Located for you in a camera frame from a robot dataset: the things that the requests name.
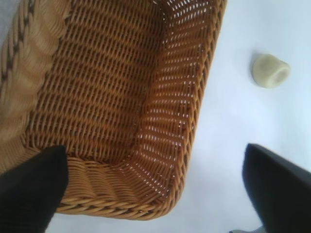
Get pale round egg yolk pastry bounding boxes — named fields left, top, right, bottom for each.
left=250, top=54, right=291, bottom=89

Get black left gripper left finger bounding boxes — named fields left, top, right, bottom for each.
left=0, top=145, right=69, bottom=233

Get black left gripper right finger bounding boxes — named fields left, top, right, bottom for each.
left=241, top=143, right=311, bottom=233

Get brown woven wicker basket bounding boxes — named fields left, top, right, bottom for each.
left=0, top=0, right=228, bottom=221

